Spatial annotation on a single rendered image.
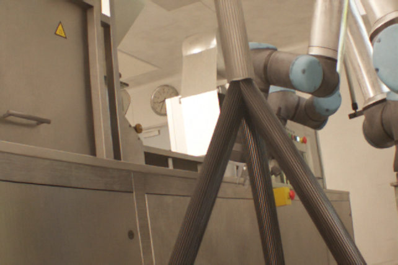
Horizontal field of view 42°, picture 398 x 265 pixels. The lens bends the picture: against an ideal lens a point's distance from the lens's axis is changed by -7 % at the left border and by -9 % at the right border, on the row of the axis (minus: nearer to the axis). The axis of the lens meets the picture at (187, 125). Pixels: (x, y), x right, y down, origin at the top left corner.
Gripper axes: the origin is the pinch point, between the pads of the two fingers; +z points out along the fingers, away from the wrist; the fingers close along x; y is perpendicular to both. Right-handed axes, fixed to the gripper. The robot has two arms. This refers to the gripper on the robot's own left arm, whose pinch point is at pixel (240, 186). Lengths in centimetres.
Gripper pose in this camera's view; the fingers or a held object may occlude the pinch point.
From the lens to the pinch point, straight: 143.6
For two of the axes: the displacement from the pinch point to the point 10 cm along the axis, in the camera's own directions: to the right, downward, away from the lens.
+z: -2.0, 9.8, 0.6
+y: -8.9, -2.1, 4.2
